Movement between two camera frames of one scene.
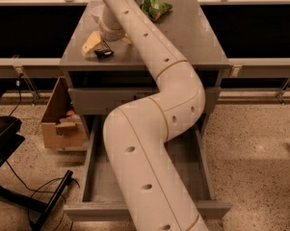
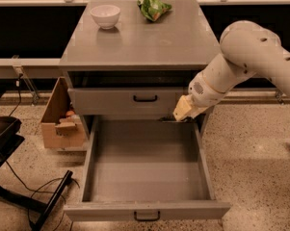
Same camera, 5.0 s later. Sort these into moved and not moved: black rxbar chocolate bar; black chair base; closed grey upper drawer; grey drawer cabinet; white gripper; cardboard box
Moved: white gripper; black rxbar chocolate bar
Not moved: closed grey upper drawer; grey drawer cabinet; black chair base; cardboard box
